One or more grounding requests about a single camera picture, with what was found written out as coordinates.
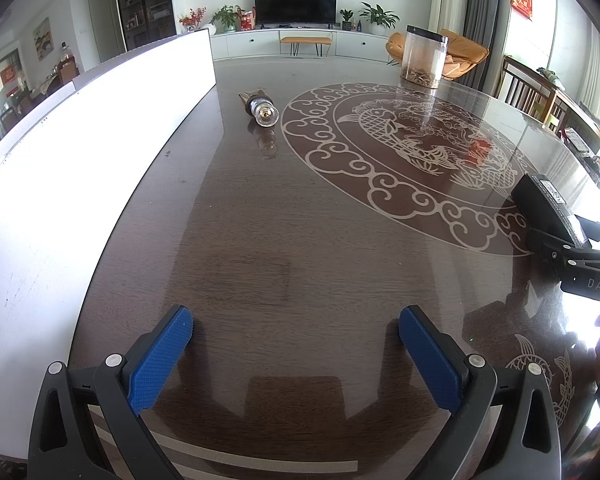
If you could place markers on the orange cushioned bench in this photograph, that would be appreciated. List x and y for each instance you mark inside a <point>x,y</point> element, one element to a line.
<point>305,40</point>

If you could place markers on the framed landscape painting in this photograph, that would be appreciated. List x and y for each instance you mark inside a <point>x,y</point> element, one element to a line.
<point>42,37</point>

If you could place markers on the black television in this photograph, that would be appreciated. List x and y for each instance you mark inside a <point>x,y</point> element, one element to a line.
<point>295,6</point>

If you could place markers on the clear jar with black lid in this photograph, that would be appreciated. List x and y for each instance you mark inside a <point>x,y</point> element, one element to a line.
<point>422,55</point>

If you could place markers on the covered standing air conditioner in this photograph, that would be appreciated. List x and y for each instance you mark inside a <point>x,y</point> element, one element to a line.
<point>450,5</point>

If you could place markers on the white television cabinet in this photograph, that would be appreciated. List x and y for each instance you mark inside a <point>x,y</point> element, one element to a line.
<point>360,45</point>

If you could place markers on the large leafy potted plant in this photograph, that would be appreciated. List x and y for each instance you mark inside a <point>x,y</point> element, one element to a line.
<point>377,15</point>

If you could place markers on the black cardboard box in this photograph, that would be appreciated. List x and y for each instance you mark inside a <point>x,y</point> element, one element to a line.
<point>540,205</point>

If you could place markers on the white door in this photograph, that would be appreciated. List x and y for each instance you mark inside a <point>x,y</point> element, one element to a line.
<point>100,25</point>

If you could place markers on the red gift bag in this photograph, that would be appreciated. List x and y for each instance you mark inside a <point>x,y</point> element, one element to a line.
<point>246,20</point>

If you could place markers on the grey curtain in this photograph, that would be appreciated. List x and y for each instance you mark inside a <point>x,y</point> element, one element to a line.
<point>487,20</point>

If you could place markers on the small green potted plant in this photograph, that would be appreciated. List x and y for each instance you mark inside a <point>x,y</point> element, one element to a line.
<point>346,16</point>

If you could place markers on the red door decoration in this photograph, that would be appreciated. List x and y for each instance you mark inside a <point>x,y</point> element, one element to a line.
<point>9,74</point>

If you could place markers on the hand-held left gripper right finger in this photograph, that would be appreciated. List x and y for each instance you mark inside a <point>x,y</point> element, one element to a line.
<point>430,360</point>

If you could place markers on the dark wooden chair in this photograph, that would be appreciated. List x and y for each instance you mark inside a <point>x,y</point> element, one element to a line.
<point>520,90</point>

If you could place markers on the cluttered wooden side table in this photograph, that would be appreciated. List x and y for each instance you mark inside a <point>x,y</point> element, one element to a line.
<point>575,110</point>

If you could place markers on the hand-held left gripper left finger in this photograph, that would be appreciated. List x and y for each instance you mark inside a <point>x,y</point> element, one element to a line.
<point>157,360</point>

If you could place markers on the orange lounge chair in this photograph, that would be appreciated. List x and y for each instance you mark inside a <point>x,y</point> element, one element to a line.
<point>462,52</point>

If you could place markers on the dark glass display cabinet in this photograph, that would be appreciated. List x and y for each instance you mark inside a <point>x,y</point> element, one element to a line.
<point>145,0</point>

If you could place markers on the round white vase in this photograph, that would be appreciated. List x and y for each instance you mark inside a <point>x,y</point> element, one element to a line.
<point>210,29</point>

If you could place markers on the red flower arrangement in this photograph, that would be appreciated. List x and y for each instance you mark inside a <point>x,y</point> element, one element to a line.
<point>192,17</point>

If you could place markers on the white partition board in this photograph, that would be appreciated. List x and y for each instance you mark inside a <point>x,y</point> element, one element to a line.
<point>80,185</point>

